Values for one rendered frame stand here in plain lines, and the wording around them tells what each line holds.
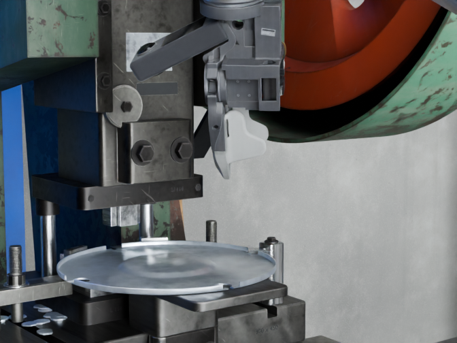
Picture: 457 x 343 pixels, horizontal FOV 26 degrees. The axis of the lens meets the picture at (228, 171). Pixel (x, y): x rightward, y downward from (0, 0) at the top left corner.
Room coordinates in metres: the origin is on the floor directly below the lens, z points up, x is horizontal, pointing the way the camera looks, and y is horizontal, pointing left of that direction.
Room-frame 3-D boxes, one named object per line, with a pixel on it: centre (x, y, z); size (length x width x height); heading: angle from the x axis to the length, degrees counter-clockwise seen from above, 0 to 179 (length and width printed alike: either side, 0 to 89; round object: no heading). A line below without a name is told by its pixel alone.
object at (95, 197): (1.40, 0.16, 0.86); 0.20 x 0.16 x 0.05; 126
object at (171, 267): (1.29, 0.08, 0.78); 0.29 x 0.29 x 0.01
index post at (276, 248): (1.39, -0.06, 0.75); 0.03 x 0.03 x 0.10; 36
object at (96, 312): (1.40, 0.16, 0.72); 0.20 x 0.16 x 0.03; 126
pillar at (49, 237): (1.39, 0.26, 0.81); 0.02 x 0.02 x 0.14
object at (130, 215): (1.38, 0.15, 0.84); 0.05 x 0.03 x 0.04; 126
